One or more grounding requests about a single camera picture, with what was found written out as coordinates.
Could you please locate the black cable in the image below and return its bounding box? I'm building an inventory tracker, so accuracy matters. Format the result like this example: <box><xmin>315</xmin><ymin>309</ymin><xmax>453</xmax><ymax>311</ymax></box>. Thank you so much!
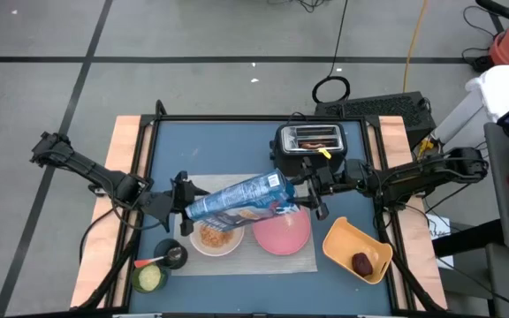
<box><xmin>310</xmin><ymin>0</ymin><xmax>353</xmax><ymax>105</ymax></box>

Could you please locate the white ceramic bowl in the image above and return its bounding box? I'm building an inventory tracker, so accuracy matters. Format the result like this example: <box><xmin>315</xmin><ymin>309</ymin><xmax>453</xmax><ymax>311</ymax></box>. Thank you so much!
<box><xmin>188</xmin><ymin>218</ymin><xmax>247</xmax><ymax>259</ymax></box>

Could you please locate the white bagged trash bin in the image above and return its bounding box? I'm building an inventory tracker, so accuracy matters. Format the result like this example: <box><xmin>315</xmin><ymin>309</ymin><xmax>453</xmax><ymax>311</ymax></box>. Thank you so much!
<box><xmin>430</xmin><ymin>64</ymin><xmax>509</xmax><ymax>145</ymax></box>

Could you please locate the orange-handled metal spoon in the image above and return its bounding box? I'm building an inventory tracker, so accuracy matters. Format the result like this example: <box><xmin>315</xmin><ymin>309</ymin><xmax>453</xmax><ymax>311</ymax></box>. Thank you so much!
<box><xmin>133</xmin><ymin>246</ymin><xmax>185</xmax><ymax>269</ymax></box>

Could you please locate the black table frame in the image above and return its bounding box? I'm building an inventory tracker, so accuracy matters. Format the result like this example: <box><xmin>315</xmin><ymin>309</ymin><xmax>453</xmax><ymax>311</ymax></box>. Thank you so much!
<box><xmin>111</xmin><ymin>113</ymin><xmax>398</xmax><ymax>317</ymax></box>

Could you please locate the wooden table side board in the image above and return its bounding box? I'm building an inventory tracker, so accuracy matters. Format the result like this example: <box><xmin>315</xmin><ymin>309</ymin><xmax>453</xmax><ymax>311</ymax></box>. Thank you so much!
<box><xmin>377</xmin><ymin>115</ymin><xmax>449</xmax><ymax>311</ymax></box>
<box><xmin>69</xmin><ymin>115</ymin><xmax>143</xmax><ymax>309</ymax></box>

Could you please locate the dark red fruit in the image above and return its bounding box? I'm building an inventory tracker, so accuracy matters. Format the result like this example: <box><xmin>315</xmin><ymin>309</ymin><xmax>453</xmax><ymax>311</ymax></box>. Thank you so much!
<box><xmin>351</xmin><ymin>252</ymin><xmax>375</xmax><ymax>279</ymax></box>

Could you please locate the pink plate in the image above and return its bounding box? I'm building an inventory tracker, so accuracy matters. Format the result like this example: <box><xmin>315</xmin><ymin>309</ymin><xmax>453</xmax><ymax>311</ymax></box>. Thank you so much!
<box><xmin>251</xmin><ymin>206</ymin><xmax>313</xmax><ymax>257</ymax></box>

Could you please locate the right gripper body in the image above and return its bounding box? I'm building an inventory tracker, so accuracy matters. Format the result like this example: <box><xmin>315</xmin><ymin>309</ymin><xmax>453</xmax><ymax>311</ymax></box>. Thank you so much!
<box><xmin>300</xmin><ymin>156</ymin><xmax>370</xmax><ymax>222</ymax></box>

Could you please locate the yellow cable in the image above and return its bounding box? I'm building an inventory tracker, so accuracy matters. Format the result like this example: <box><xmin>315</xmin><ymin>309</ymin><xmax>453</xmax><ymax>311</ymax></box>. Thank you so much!
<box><xmin>401</xmin><ymin>0</ymin><xmax>429</xmax><ymax>95</ymax></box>

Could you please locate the black toaster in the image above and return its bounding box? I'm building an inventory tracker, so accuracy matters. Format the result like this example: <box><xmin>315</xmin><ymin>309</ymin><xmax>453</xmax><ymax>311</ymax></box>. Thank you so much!
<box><xmin>269</xmin><ymin>122</ymin><xmax>349</xmax><ymax>178</ymax></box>

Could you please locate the orange cereal flakes heap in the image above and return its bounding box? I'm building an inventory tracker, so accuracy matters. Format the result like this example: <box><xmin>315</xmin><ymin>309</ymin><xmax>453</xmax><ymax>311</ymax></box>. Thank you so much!
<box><xmin>198</xmin><ymin>224</ymin><xmax>236</xmax><ymax>249</ymax></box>

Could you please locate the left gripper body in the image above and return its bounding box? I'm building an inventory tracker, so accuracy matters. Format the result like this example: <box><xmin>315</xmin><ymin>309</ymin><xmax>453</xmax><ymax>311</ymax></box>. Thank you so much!
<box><xmin>141</xmin><ymin>170</ymin><xmax>199</xmax><ymax>238</ymax></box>

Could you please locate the white paper sheet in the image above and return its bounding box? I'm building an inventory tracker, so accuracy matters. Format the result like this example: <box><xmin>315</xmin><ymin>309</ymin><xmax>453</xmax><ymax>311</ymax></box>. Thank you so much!
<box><xmin>426</xmin><ymin>213</ymin><xmax>452</xmax><ymax>242</ymax></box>

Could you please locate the dark cup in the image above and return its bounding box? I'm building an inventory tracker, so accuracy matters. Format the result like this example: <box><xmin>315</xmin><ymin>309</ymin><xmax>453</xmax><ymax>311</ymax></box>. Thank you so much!
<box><xmin>153</xmin><ymin>238</ymin><xmax>190</xmax><ymax>271</ymax></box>

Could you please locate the yellow plastic basket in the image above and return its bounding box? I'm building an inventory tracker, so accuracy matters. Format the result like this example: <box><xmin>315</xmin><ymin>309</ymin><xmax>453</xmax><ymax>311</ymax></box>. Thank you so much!
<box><xmin>321</xmin><ymin>216</ymin><xmax>394</xmax><ymax>285</ymax></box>

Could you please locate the blue cereal box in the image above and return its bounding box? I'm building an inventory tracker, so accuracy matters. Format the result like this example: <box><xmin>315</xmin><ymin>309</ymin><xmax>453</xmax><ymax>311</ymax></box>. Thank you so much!
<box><xmin>184</xmin><ymin>168</ymin><xmax>302</xmax><ymax>234</ymax></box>

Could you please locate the green cup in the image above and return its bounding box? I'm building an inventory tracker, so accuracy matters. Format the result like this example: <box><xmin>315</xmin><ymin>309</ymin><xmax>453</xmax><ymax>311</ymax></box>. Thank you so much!
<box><xmin>131</xmin><ymin>262</ymin><xmax>170</xmax><ymax>295</ymax></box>

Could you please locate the beige woven placemat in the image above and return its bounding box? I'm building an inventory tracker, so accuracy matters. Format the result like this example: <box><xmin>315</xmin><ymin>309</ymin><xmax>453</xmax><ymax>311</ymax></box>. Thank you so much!
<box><xmin>171</xmin><ymin>172</ymin><xmax>319</xmax><ymax>277</ymax></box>

